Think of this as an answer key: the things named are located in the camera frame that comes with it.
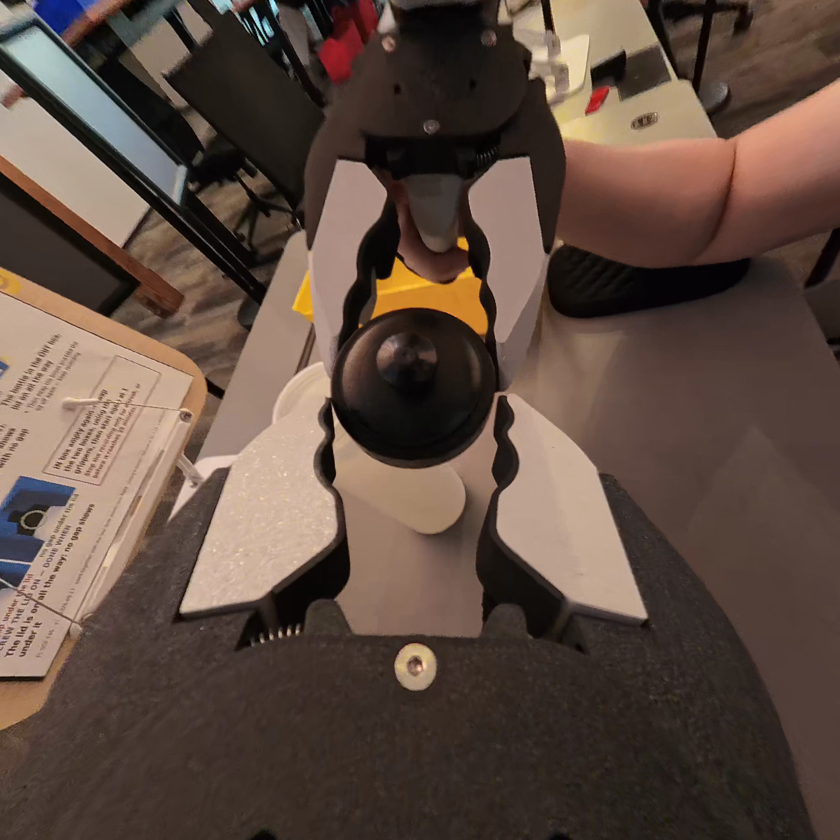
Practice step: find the wooden display board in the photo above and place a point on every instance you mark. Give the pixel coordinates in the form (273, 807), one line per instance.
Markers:
(98, 321)

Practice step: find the person's right forearm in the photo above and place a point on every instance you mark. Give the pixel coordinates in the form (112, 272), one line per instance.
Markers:
(656, 190)

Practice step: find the black flat mat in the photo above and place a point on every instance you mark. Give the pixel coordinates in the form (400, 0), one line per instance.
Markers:
(646, 72)

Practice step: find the white plastic bottle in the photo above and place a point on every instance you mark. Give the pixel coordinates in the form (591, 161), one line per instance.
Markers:
(420, 499)

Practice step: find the white board panel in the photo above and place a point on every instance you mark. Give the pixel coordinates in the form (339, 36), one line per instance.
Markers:
(85, 111)

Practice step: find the black framed panel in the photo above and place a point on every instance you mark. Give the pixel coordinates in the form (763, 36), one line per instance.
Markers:
(52, 249)

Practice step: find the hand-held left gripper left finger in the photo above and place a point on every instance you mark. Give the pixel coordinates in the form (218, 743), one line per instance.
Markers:
(269, 525)

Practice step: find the black metal frame leg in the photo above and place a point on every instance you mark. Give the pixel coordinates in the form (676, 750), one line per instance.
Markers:
(164, 200)

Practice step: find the grey side table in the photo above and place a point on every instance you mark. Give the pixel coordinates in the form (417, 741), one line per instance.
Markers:
(682, 92)

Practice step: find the printed instruction sheet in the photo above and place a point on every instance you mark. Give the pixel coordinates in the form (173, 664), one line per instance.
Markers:
(39, 426)

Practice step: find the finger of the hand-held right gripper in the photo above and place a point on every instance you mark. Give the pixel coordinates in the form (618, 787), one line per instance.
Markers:
(512, 229)
(341, 216)

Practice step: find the person's right hand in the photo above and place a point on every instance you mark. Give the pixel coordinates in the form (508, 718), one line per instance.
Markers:
(433, 266)

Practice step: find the black office chair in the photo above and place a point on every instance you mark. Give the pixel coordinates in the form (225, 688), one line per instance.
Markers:
(262, 111)

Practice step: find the yellow plastic bin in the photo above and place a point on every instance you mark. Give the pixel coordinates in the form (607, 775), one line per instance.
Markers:
(407, 295)

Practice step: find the black pole stand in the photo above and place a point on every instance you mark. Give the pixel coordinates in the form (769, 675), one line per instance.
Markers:
(715, 95)

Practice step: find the wooden easel post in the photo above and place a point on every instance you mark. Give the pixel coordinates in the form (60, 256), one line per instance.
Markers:
(151, 292)

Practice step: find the black bottle lid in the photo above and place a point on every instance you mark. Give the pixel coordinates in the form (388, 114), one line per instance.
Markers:
(367, 407)

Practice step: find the small white device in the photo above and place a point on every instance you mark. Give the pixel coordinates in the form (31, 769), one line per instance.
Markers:
(571, 59)

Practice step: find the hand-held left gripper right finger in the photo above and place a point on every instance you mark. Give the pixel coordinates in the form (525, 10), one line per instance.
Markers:
(564, 525)

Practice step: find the small red item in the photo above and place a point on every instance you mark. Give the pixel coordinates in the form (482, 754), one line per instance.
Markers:
(597, 102)

